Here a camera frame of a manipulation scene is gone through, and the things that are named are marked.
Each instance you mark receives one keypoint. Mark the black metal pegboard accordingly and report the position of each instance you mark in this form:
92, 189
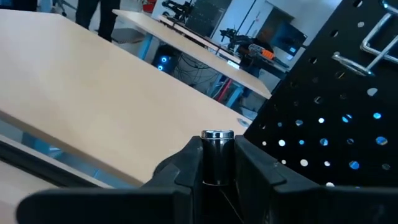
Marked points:
329, 62

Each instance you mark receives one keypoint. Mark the person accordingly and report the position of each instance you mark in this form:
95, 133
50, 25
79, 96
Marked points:
105, 18
259, 46

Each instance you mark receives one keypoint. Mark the beige desk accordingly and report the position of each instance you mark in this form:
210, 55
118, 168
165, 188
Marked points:
93, 93

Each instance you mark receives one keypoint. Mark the grey desk grommet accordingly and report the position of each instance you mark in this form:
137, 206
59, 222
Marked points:
243, 122

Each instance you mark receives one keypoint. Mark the computer tower blue lights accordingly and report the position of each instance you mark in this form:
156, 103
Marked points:
164, 59

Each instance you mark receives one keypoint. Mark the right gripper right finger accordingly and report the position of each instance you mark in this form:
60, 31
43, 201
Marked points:
295, 205

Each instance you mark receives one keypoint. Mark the background black robot arm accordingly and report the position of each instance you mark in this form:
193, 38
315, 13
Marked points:
233, 36
177, 9

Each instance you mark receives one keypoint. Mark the chrome socket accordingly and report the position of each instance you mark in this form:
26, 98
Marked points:
217, 158

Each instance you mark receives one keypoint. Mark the light wooden desk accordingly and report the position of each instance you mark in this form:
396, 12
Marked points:
186, 43

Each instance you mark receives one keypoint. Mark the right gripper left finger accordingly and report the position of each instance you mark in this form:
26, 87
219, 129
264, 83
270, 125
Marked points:
130, 205

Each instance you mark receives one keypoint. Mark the blue monitor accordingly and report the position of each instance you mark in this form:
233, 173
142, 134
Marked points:
290, 39

